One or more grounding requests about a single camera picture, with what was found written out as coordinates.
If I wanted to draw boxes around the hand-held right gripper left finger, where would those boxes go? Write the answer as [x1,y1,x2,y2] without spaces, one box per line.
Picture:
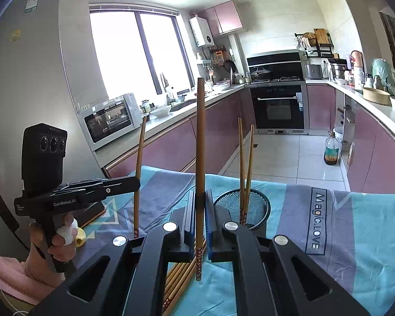
[29,191,198,316]

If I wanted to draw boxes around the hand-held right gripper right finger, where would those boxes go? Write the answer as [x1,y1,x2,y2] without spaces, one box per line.
[205,189,372,316]

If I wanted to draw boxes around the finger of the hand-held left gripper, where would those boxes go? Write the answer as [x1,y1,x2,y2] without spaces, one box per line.
[57,175,141,202]

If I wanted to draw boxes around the wooden chopstick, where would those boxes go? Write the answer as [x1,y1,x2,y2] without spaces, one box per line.
[133,116,147,240]
[195,77,207,282]
[238,117,247,225]
[244,124,255,205]

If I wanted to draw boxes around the black mesh utensil holder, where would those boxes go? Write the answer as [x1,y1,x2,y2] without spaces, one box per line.
[213,188,271,233]

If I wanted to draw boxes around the bunch of wooden chopsticks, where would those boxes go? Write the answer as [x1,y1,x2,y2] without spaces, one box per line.
[163,241,208,313]

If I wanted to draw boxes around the person's left forearm pink sleeve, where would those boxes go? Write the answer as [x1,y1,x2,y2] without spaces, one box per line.
[0,248,66,307]

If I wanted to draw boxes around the person's left hand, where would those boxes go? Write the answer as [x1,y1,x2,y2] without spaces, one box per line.
[24,214,78,288]

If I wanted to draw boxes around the dark flat box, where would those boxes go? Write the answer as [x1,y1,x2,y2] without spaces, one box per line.
[71,199,106,228]

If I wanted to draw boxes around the grey refrigerator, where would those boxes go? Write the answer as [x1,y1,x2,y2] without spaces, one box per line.
[0,0,109,260]

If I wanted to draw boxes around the teal and grey tablecloth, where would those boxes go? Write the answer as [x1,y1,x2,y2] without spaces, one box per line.
[69,165,395,316]

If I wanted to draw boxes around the pink base cabinets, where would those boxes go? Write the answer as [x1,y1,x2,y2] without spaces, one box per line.
[103,87,255,180]
[308,84,395,195]

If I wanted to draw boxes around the white microwave oven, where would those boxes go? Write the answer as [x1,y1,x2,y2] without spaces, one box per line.
[77,93,143,152]

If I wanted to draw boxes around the white bowl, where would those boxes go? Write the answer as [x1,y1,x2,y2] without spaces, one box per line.
[150,106,172,118]

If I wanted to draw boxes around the kitchen window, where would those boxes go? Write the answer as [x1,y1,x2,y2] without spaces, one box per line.
[90,3,193,101]

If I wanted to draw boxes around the built-in black oven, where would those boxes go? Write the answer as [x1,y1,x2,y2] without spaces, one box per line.
[249,84,308,135]

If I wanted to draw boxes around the oil bottle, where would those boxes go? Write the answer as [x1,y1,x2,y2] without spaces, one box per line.
[323,132,341,166]

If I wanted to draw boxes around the cooking pot with lid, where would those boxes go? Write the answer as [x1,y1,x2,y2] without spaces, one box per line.
[250,67,272,82]

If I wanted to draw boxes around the black range hood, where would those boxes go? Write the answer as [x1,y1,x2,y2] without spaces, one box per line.
[246,52,303,73]

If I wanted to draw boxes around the white water heater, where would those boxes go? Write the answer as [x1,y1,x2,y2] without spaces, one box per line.
[189,16,214,47]

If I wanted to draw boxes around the stainless steel pot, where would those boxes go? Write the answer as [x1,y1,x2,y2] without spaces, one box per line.
[329,62,348,80]

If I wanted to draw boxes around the round beige basin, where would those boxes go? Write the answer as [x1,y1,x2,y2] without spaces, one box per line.
[363,87,392,106]

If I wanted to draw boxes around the green plastic bag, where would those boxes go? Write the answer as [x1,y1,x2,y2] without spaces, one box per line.
[372,58,395,97]

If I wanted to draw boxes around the pink wall cabinet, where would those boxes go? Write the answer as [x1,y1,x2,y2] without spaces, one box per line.
[197,1,243,37]

